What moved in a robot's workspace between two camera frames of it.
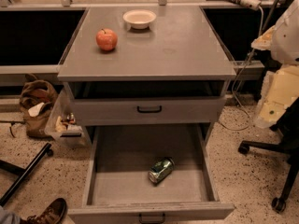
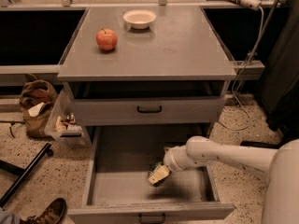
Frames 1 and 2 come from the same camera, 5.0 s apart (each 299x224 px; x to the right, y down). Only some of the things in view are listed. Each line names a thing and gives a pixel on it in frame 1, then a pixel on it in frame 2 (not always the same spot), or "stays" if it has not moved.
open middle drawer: x=117 y=186 stays
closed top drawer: x=148 y=111 stays
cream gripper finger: x=280 y=91 → x=176 y=159
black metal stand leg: x=21 y=171 stays
